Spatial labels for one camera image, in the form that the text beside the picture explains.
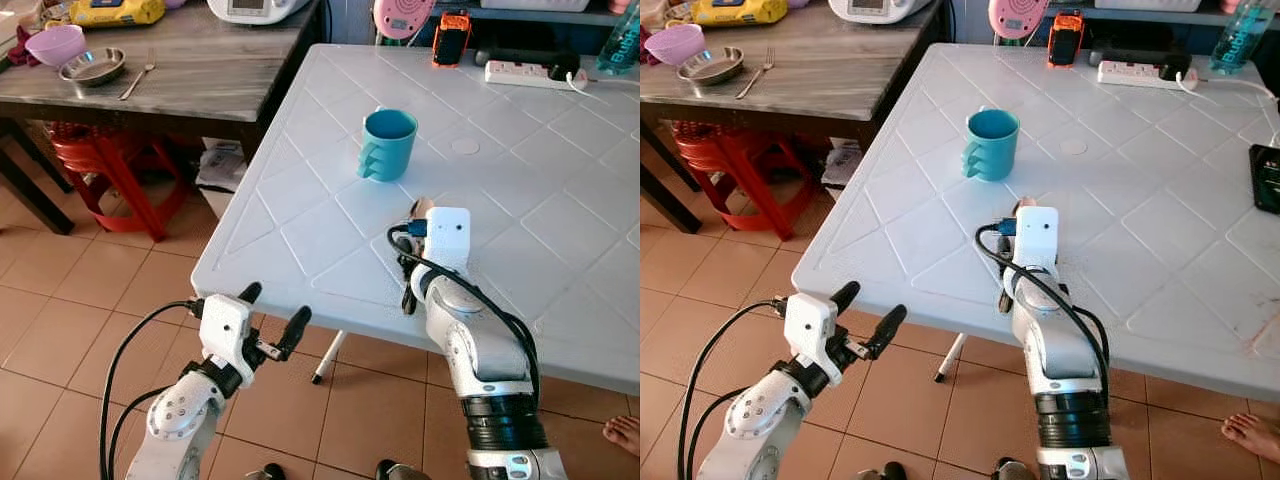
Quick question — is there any white table leg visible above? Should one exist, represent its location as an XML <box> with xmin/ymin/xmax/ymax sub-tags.
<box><xmin>934</xmin><ymin>333</ymin><xmax>968</xmax><ymax>384</ymax></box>
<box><xmin>311</xmin><ymin>330</ymin><xmax>348</xmax><ymax>386</ymax></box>

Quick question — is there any teal plastic mug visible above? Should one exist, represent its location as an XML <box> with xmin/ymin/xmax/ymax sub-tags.
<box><xmin>962</xmin><ymin>107</ymin><xmax>1021</xmax><ymax>183</ymax></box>
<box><xmin>358</xmin><ymin>107</ymin><xmax>419</xmax><ymax>184</ymax></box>

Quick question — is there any white plastic table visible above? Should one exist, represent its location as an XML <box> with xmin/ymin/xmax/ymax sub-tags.
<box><xmin>790</xmin><ymin>42</ymin><xmax>1280</xmax><ymax>403</ymax></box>
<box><xmin>190</xmin><ymin>42</ymin><xmax>641</xmax><ymax>397</ymax></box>

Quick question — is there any white printed box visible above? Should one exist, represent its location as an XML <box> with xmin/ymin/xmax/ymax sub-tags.
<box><xmin>195</xmin><ymin>138</ymin><xmax>249</xmax><ymax>219</ymax></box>
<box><xmin>822</xmin><ymin>138</ymin><xmax>869</xmax><ymax>197</ymax></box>

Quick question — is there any red plastic stool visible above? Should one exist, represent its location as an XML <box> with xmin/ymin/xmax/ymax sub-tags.
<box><xmin>672</xmin><ymin>120</ymin><xmax>813</xmax><ymax>241</ymax></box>
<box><xmin>48</xmin><ymin>122</ymin><xmax>191</xmax><ymax>243</ymax></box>

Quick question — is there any white power strip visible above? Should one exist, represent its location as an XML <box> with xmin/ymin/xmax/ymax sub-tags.
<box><xmin>1097</xmin><ymin>60</ymin><xmax>1199</xmax><ymax>93</ymax></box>
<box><xmin>485</xmin><ymin>60</ymin><xmax>589</xmax><ymax>92</ymax></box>

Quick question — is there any orange and black device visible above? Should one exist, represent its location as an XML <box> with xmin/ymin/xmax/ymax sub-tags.
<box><xmin>432</xmin><ymin>10</ymin><xmax>473</xmax><ymax>69</ymax></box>
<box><xmin>1048</xmin><ymin>10</ymin><xmax>1087</xmax><ymax>69</ymax></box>

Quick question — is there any pink round device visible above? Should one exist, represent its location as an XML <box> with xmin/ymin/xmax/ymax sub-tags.
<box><xmin>988</xmin><ymin>0</ymin><xmax>1051</xmax><ymax>41</ymax></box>
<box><xmin>373</xmin><ymin>0</ymin><xmax>437</xmax><ymax>41</ymax></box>

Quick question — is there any dark marble-look table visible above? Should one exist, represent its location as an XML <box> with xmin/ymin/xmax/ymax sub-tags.
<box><xmin>0</xmin><ymin>0</ymin><xmax>331</xmax><ymax>161</ymax></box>
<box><xmin>640</xmin><ymin>0</ymin><xmax>951</xmax><ymax>161</ymax></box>

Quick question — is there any steel fork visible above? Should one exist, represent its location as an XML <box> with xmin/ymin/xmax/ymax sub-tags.
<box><xmin>737</xmin><ymin>47</ymin><xmax>776</xmax><ymax>100</ymax></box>
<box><xmin>119</xmin><ymin>48</ymin><xmax>158</xmax><ymax>102</ymax></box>

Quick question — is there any person's bare foot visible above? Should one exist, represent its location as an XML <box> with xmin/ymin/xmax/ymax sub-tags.
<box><xmin>602</xmin><ymin>416</ymin><xmax>641</xmax><ymax>458</ymax></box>
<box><xmin>1222</xmin><ymin>414</ymin><xmax>1280</xmax><ymax>464</ymax></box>

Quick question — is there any white kitchen appliance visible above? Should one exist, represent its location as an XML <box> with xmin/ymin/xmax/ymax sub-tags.
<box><xmin>828</xmin><ymin>0</ymin><xmax>936</xmax><ymax>24</ymax></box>
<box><xmin>207</xmin><ymin>0</ymin><xmax>313</xmax><ymax>25</ymax></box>

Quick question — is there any black flat device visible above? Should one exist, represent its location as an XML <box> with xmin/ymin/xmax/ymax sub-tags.
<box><xmin>1249</xmin><ymin>144</ymin><xmax>1280</xmax><ymax>214</ymax></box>

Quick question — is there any steel bowl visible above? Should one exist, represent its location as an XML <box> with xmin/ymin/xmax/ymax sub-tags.
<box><xmin>59</xmin><ymin>47</ymin><xmax>127</xmax><ymax>88</ymax></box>
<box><xmin>677</xmin><ymin>46</ymin><xmax>746</xmax><ymax>87</ymax></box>

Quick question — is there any teal water bottle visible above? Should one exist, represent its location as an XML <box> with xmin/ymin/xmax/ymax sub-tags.
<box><xmin>597</xmin><ymin>0</ymin><xmax>641</xmax><ymax>77</ymax></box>
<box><xmin>1210</xmin><ymin>0</ymin><xmax>1276</xmax><ymax>76</ymax></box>

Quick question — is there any pink plastic bowl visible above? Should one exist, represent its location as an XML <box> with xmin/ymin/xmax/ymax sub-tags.
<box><xmin>645</xmin><ymin>24</ymin><xmax>706</xmax><ymax>67</ymax></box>
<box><xmin>24</xmin><ymin>25</ymin><xmax>88</xmax><ymax>69</ymax></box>

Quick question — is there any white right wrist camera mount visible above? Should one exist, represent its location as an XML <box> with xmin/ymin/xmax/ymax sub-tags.
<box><xmin>424</xmin><ymin>207</ymin><xmax>472</xmax><ymax>279</ymax></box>
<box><xmin>1013</xmin><ymin>206</ymin><xmax>1061</xmax><ymax>277</ymax></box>

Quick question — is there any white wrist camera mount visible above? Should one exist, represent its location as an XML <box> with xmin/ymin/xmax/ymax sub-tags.
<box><xmin>197</xmin><ymin>293</ymin><xmax>256</xmax><ymax>373</ymax></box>
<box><xmin>424</xmin><ymin>207</ymin><xmax>472</xmax><ymax>279</ymax></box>
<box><xmin>783</xmin><ymin>293</ymin><xmax>841</xmax><ymax>386</ymax></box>
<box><xmin>1013</xmin><ymin>206</ymin><xmax>1061</xmax><ymax>277</ymax></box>

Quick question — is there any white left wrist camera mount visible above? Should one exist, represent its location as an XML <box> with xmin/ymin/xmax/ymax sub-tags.
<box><xmin>197</xmin><ymin>293</ymin><xmax>256</xmax><ymax>373</ymax></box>
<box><xmin>783</xmin><ymin>293</ymin><xmax>841</xmax><ymax>386</ymax></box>

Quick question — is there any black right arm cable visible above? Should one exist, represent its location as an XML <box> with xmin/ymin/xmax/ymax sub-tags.
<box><xmin>975</xmin><ymin>222</ymin><xmax>1111</xmax><ymax>396</ymax></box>
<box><xmin>387</xmin><ymin>222</ymin><xmax>542</xmax><ymax>401</ymax></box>

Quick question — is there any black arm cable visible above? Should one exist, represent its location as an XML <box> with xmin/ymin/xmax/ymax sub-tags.
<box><xmin>387</xmin><ymin>222</ymin><xmax>542</xmax><ymax>401</ymax></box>
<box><xmin>677</xmin><ymin>298</ymin><xmax>791</xmax><ymax>480</ymax></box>
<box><xmin>98</xmin><ymin>298</ymin><xmax>206</xmax><ymax>480</ymax></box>
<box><xmin>975</xmin><ymin>222</ymin><xmax>1111</xmax><ymax>396</ymax></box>

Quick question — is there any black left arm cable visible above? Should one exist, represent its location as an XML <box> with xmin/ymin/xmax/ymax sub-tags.
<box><xmin>677</xmin><ymin>298</ymin><xmax>791</xmax><ymax>480</ymax></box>
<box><xmin>98</xmin><ymin>298</ymin><xmax>206</xmax><ymax>480</ymax></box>

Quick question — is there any white power cable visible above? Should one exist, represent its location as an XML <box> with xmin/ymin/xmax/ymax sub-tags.
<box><xmin>1178</xmin><ymin>70</ymin><xmax>1280</xmax><ymax>102</ymax></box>
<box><xmin>566</xmin><ymin>70</ymin><xmax>641</xmax><ymax>102</ymax></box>

